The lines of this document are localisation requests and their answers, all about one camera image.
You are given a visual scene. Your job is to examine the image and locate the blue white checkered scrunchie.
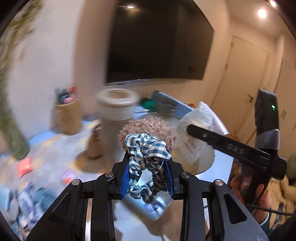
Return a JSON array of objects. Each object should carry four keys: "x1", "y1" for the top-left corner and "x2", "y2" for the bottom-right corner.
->
[{"x1": 125, "y1": 133, "x2": 171, "y2": 204}]

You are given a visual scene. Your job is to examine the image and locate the person's right hand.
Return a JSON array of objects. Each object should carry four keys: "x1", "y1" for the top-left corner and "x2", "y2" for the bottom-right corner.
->
[{"x1": 253, "y1": 184, "x2": 272, "y2": 224}]

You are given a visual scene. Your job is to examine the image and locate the round glass tray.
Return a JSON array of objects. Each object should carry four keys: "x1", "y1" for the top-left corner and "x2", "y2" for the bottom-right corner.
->
[{"x1": 134, "y1": 109, "x2": 215, "y2": 175}]

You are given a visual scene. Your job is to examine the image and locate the white door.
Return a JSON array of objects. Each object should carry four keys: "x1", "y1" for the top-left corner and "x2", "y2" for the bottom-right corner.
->
[{"x1": 211, "y1": 37, "x2": 268, "y2": 136}]

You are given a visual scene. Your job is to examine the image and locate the white paper packet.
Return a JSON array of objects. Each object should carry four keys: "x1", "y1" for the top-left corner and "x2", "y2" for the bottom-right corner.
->
[{"x1": 176, "y1": 101, "x2": 230, "y2": 163}]

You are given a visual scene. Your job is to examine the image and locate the brown leather pouch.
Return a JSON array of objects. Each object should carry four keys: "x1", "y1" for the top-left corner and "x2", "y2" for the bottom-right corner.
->
[{"x1": 86, "y1": 124, "x2": 102, "y2": 160}]

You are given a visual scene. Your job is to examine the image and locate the glass flower vase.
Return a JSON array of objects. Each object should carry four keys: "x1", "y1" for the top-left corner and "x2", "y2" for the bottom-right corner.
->
[{"x1": 1, "y1": 89, "x2": 30, "y2": 160}]

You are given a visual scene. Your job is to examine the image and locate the fuzzy brown plush ball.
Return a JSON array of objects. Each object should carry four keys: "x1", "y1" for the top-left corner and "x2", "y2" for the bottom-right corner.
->
[{"x1": 118, "y1": 115, "x2": 177, "y2": 152}]

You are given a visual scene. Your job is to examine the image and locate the cork pen holder cup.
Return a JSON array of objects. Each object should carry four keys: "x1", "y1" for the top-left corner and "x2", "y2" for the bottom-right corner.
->
[{"x1": 55, "y1": 84, "x2": 82, "y2": 135}]

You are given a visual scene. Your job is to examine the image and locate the beige thermos bottle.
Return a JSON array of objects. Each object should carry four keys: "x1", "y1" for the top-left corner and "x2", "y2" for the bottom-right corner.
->
[{"x1": 96, "y1": 88, "x2": 139, "y2": 164}]

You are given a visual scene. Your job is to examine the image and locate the green packet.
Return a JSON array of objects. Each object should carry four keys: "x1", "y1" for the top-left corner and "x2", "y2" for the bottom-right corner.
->
[{"x1": 140, "y1": 98, "x2": 157, "y2": 111}]

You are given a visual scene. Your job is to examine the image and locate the flower bouquet stems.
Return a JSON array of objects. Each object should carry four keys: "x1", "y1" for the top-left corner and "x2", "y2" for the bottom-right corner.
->
[{"x1": 1, "y1": 1, "x2": 43, "y2": 97}]

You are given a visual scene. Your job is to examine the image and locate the wall-mounted black television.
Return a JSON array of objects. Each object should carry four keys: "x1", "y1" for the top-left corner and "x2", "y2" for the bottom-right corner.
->
[{"x1": 106, "y1": 1, "x2": 214, "y2": 85}]

